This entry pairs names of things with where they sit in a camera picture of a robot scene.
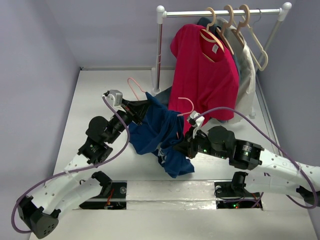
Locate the pink wire hanger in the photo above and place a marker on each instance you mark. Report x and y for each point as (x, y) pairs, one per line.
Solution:
(190, 102)

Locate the grey blue t shirt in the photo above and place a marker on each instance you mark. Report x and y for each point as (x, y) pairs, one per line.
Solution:
(162, 96)

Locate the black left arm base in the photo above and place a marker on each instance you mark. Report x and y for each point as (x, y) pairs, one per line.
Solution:
(112, 195)

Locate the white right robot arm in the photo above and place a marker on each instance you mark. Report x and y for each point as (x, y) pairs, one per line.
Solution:
(258, 169)

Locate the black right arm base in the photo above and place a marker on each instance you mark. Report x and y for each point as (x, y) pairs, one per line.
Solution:
(231, 194)

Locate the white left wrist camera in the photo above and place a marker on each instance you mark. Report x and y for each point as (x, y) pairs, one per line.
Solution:
(114, 98)

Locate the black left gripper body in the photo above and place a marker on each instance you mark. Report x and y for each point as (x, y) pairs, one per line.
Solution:
(125, 108)

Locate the white t shirt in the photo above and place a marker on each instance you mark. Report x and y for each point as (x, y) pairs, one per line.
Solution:
(247, 77)

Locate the wooden hanger with white shirt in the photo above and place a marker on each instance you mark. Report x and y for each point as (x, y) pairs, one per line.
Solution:
(241, 27)

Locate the wooden hanger with red shirt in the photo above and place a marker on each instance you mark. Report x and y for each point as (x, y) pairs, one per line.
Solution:
(209, 36)

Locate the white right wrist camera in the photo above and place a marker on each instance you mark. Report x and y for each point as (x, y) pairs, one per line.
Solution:
(196, 121)

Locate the white metal clothes rack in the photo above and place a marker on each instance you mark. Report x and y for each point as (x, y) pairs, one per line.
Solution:
(260, 64)

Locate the red t shirt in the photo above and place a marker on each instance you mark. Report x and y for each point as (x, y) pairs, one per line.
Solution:
(202, 77)

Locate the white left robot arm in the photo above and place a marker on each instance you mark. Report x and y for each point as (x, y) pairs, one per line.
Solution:
(80, 180)

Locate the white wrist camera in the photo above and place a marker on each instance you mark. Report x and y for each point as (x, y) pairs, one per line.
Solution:
(196, 121)
(114, 98)

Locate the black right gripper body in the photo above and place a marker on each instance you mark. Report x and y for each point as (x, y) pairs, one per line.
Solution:
(189, 144)

